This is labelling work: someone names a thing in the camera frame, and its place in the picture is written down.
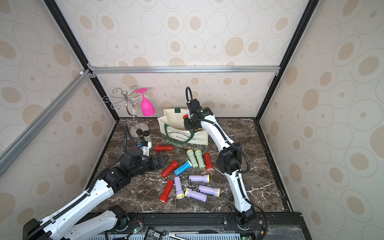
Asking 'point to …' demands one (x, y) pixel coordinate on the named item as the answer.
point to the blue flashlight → (183, 168)
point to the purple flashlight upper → (197, 178)
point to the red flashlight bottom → (163, 197)
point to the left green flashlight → (194, 161)
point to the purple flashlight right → (215, 192)
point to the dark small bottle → (139, 132)
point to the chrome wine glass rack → (118, 95)
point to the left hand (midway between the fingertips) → (167, 159)
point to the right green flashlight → (200, 159)
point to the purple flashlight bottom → (195, 195)
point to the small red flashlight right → (209, 167)
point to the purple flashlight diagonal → (179, 194)
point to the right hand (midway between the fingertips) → (194, 124)
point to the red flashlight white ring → (185, 116)
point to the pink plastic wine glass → (147, 108)
